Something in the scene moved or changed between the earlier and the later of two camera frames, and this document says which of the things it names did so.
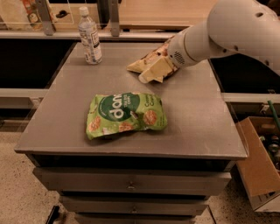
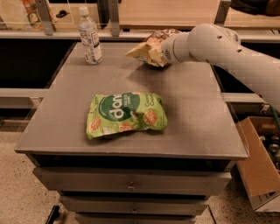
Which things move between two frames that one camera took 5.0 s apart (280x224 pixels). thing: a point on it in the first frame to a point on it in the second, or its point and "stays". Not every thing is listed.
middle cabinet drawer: x=135 y=205 stays
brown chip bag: x=139 y=66 to x=150 y=49
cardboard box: x=260 y=171 stays
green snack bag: x=111 y=114 stays
